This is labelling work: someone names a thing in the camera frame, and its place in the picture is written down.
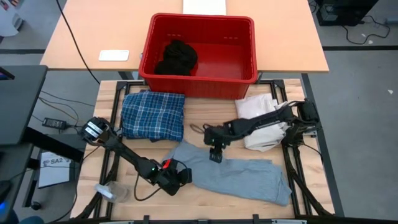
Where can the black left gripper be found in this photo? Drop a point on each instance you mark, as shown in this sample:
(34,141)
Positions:
(170,182)

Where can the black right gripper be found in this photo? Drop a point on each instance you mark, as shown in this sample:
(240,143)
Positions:
(217,133)

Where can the light grey t-shirt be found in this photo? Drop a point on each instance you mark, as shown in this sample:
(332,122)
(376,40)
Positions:
(242,180)

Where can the white cloth bag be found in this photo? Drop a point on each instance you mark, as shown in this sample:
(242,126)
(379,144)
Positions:
(264,140)

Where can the red plastic laundry bin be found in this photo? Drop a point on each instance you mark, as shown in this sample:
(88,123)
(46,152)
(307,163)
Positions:
(217,87)

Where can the blue plaid pants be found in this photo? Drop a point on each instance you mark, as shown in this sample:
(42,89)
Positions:
(152,115)

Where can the black shirt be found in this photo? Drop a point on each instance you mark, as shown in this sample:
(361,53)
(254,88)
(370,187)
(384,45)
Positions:
(178,57)

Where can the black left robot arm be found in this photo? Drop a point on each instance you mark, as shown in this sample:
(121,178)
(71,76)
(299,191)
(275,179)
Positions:
(127,154)

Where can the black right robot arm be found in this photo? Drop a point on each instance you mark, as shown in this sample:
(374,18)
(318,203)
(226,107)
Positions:
(264,121)

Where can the red tape tag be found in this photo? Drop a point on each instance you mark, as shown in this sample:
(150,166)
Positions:
(166,163)

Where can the white SA2 paper sign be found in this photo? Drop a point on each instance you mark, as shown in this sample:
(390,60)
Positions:
(54,169)

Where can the white rectangular pad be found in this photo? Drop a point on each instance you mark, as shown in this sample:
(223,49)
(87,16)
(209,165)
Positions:
(113,55)

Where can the white paper sheet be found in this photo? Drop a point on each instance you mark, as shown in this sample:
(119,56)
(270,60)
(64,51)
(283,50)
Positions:
(203,7)

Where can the light wood desk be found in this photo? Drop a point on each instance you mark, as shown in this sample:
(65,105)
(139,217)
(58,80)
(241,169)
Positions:
(93,31)

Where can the black side table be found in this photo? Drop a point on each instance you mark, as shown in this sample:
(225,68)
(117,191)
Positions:
(18,102)

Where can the black computer tower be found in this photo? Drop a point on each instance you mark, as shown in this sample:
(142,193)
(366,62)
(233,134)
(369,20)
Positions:
(345,12)

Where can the white round container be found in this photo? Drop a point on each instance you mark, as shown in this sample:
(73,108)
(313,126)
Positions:
(9,18)

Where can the black aluminium table frame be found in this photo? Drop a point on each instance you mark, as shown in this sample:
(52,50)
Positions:
(115,102)

